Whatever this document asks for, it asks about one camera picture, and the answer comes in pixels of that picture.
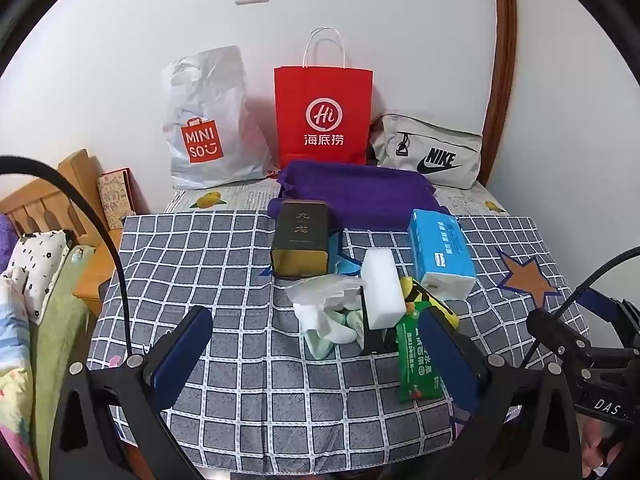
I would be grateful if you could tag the beige waist bag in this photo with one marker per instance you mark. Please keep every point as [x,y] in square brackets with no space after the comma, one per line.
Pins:
[430,150]

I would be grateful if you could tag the yellow pouch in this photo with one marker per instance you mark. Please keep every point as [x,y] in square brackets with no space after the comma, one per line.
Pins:
[432,302]

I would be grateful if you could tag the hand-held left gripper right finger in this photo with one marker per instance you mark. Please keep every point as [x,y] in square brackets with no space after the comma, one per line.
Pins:
[447,365]

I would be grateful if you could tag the white floral pillow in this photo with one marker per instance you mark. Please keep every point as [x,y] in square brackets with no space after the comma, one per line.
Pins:
[37,265]

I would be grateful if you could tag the grey checked tablecloth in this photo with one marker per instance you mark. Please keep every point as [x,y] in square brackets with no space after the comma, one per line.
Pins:
[250,385]

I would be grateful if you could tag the blue tissue pack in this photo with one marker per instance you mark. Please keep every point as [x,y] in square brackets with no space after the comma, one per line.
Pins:
[440,255]

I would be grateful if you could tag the green blanket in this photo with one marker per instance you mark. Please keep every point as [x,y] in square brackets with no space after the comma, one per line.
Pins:
[60,320]

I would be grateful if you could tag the green snack packet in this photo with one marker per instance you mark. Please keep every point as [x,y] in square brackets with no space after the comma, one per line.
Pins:
[415,360]

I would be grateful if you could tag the person's right hand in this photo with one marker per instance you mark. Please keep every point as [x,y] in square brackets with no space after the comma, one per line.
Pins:
[595,442]

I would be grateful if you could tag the purple plush toy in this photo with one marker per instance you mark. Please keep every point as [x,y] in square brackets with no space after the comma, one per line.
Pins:
[6,237]

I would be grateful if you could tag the wooden bed headboard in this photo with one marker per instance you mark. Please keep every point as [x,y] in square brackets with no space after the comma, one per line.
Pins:
[75,180]

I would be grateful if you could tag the white plastic shopping bag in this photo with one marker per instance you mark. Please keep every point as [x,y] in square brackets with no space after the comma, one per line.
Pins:
[215,110]

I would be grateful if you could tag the red paper bag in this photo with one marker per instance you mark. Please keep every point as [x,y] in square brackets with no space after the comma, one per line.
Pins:
[322,110]

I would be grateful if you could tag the patterned paper box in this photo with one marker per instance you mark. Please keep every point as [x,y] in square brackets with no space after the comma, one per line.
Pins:
[115,200]

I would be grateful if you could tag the purple plush towel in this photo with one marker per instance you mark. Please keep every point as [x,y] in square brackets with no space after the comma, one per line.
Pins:
[370,195]

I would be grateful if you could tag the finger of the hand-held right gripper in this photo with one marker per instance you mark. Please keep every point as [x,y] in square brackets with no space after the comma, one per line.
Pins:
[555,330]
[602,302]

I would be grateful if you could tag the brown wooden door frame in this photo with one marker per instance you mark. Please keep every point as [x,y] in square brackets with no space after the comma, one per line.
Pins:
[502,60]

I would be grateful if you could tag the white sponge block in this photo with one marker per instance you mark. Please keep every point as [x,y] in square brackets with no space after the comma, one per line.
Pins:
[382,285]

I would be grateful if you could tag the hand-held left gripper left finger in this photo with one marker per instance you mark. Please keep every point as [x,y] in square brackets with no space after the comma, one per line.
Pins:
[187,355]

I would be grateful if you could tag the colourful quilt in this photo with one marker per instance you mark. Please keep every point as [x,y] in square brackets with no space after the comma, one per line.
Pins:
[12,360]

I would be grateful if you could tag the pale green tissue pack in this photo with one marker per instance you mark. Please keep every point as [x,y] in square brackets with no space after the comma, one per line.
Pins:
[330,330]

